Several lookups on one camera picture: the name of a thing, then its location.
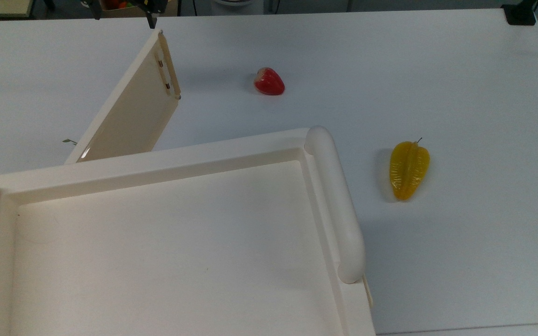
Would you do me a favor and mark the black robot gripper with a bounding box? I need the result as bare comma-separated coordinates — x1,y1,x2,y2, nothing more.
87,0,167,30

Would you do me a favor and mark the cream plastic storage cabinet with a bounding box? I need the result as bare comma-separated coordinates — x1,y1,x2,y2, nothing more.
0,125,376,336

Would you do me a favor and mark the cardboard box with toys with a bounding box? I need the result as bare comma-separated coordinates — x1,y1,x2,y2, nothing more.
101,0,179,17

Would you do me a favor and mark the wooden edged side table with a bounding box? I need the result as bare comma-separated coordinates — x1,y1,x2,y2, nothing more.
0,0,35,19

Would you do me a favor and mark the red toy strawberry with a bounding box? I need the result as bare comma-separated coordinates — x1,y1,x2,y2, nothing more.
254,67,286,96

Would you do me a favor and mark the yellow toy starfruit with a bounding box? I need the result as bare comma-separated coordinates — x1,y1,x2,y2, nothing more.
389,138,431,202

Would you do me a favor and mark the black corner table clamp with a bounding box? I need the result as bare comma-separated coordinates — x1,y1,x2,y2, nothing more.
501,0,538,26

